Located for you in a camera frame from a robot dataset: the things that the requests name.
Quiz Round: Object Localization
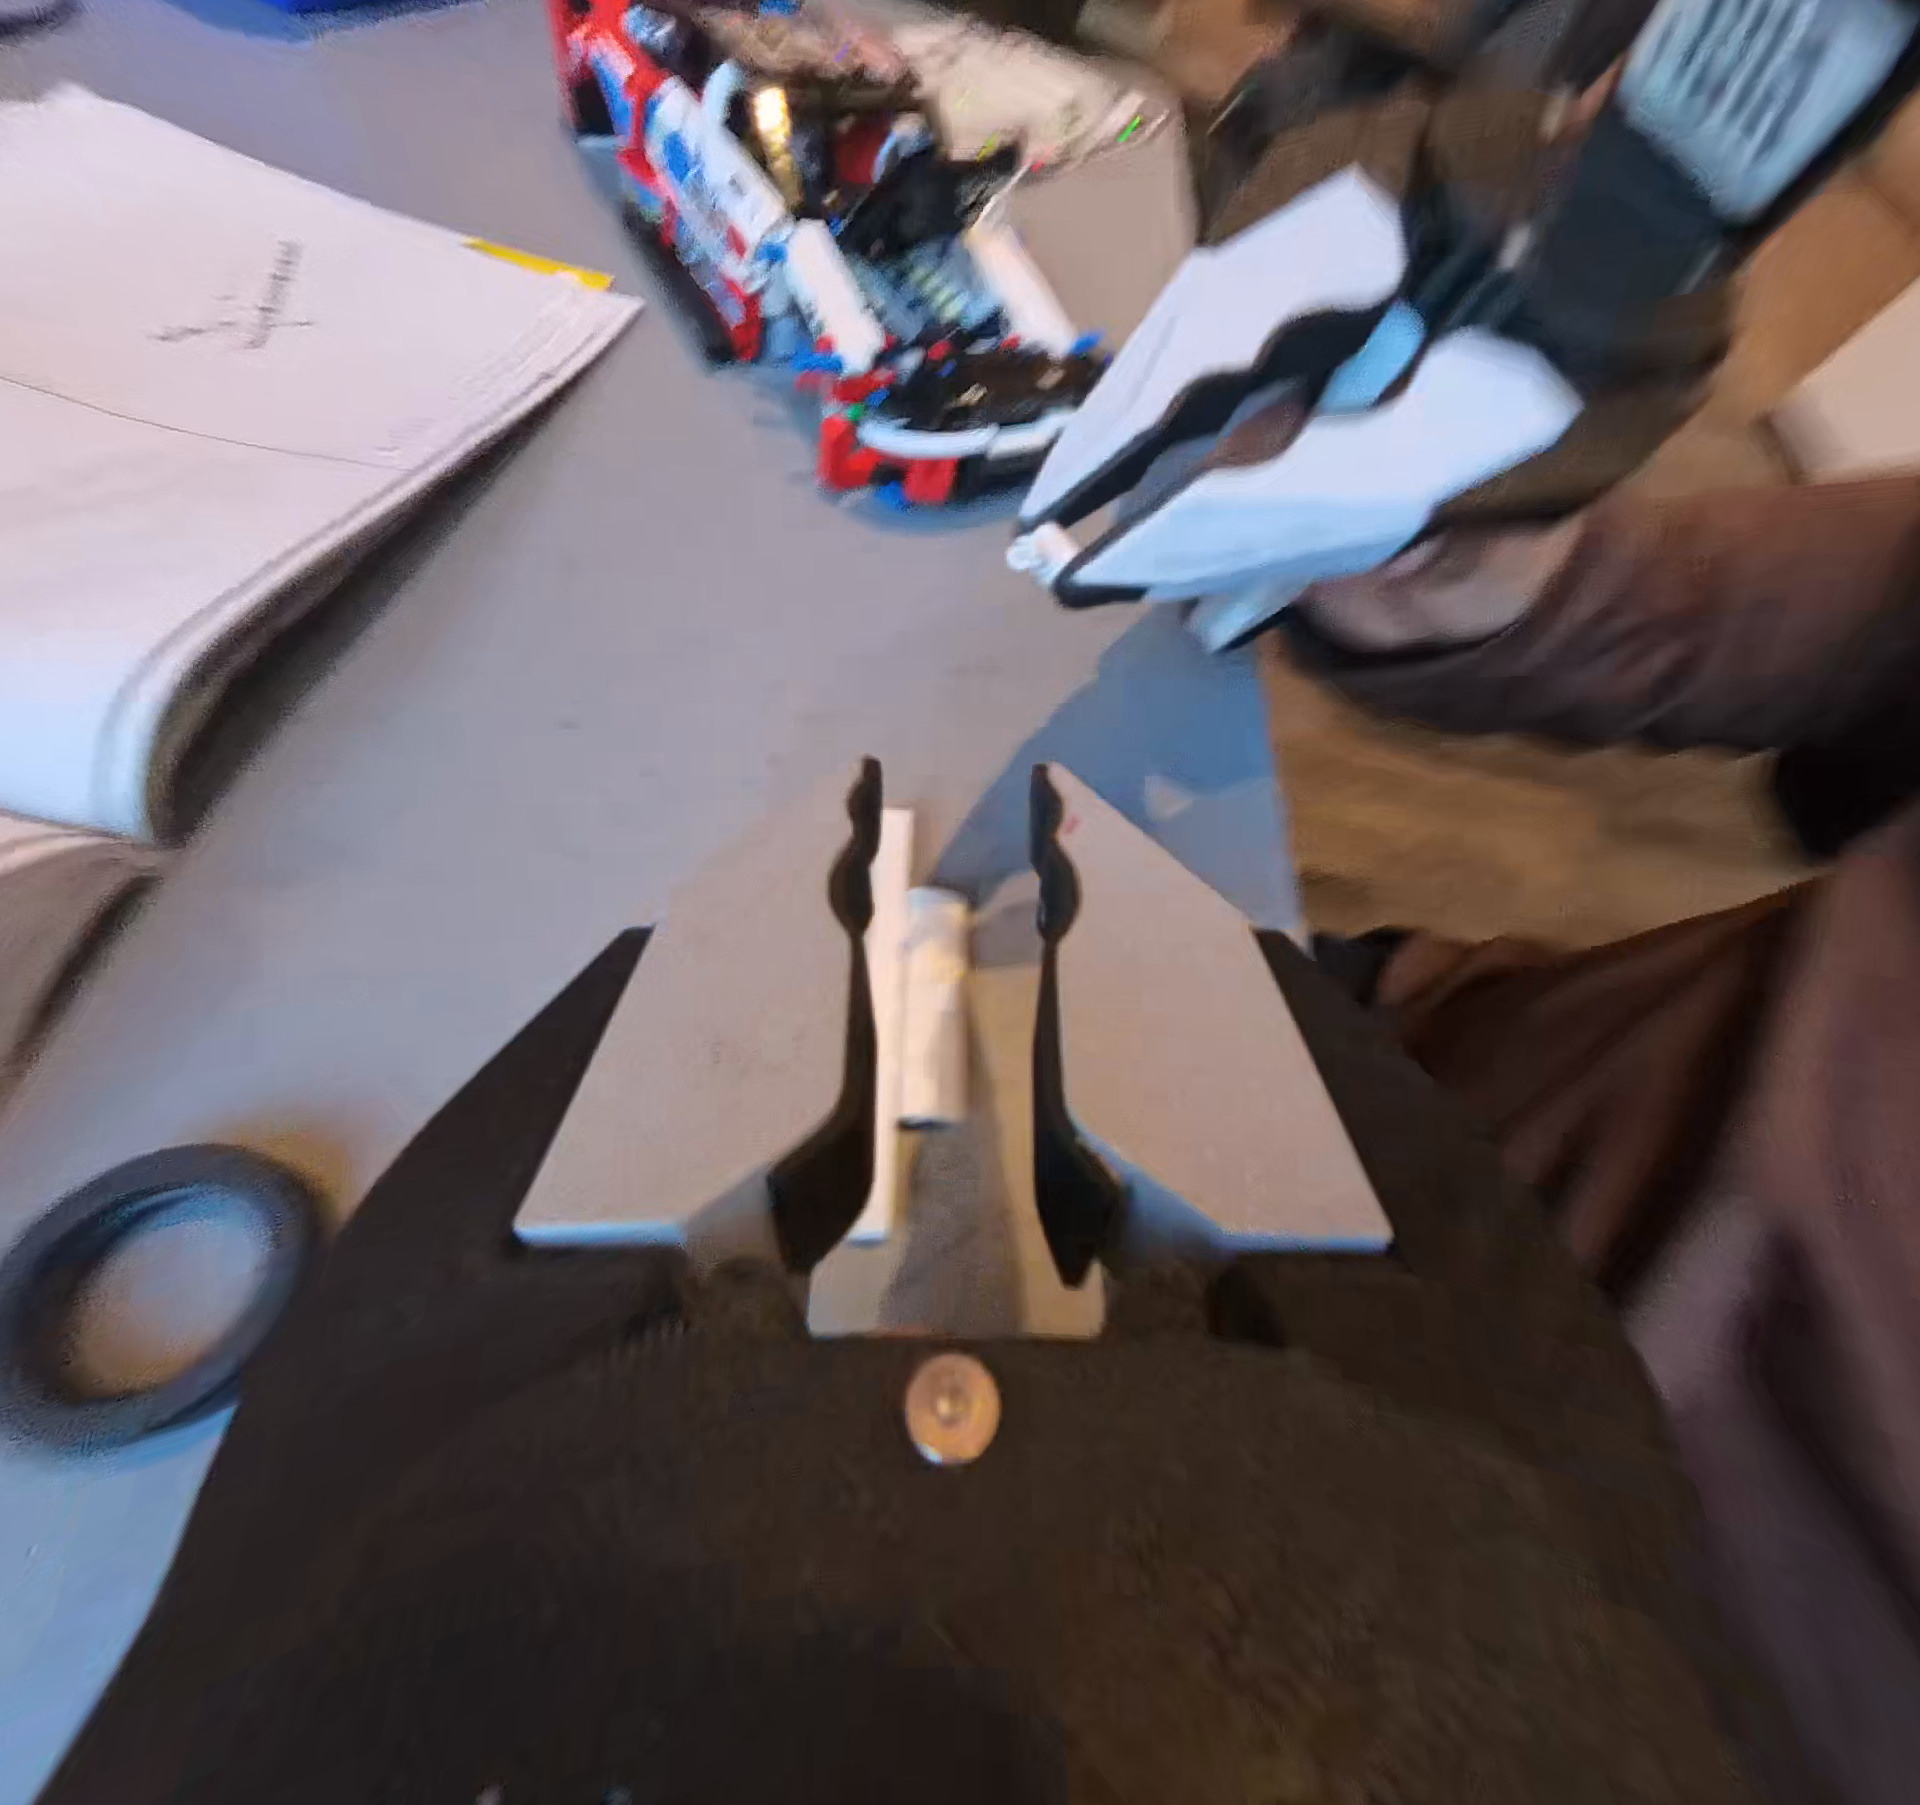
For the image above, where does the open white instruction booklet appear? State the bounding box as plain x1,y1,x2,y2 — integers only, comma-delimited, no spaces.
0,84,648,1087

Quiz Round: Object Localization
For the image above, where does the long white toy beam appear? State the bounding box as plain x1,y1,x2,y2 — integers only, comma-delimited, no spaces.
856,807,917,1245

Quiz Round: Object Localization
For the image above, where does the black rubber tyre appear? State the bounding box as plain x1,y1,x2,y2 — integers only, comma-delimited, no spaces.
0,1139,326,1456

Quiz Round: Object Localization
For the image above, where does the person's brown shirt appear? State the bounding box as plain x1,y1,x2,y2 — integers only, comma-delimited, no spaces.
1376,816,1920,1805

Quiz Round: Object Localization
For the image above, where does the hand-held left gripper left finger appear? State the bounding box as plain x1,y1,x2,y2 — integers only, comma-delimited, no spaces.
514,756,884,1273

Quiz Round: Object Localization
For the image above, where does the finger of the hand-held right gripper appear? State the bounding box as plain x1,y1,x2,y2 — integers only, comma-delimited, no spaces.
1016,166,1414,535
1054,333,1586,610

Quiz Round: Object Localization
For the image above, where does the red white brick vehicle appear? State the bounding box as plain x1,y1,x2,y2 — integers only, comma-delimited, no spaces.
544,0,1114,505

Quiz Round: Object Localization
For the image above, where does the white toy beam brick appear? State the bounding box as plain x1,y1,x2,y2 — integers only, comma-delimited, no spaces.
894,885,975,1133

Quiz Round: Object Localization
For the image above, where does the grey desk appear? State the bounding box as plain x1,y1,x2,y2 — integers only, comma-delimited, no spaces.
0,0,1310,1805

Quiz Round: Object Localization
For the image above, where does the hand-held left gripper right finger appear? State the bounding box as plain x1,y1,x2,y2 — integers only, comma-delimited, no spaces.
1027,768,1395,1287

